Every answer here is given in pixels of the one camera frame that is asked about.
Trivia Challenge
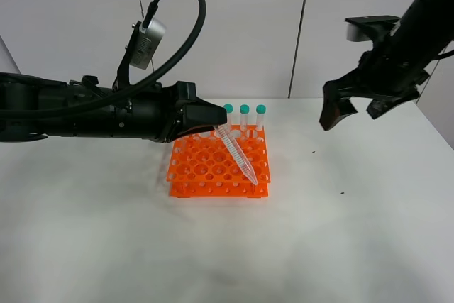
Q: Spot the black left camera cable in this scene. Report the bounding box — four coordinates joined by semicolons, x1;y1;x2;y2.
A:
67;0;207;116

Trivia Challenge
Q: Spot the right camera cable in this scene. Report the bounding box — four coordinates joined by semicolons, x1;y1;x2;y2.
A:
434;47;454;61

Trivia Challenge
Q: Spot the teal-capped test tube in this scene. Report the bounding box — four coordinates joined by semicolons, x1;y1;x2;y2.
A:
214;126;258;185

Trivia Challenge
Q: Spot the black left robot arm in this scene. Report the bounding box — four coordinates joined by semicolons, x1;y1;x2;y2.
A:
1;72;227;143

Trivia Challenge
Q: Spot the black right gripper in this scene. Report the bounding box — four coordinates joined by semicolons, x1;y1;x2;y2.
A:
319;17;431;131

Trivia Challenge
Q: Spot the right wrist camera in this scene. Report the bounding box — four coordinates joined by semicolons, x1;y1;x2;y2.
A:
345;15;400;42

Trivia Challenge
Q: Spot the orange test tube rack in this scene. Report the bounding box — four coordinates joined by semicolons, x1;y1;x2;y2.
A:
167;125;271;198

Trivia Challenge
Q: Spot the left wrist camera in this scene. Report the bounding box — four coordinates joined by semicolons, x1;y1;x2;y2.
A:
113;17;166;91

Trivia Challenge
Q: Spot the row tube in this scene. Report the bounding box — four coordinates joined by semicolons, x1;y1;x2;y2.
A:
223;104;233;131
255;104;266;131
240;104;250;132

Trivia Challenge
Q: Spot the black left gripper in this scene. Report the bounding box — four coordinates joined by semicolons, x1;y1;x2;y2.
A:
109;81;227;143

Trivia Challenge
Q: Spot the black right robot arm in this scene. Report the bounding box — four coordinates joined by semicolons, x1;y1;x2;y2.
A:
319;0;453;131

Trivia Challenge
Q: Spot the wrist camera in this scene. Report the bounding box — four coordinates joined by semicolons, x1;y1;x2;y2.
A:
345;15;400;42
113;17;166;91

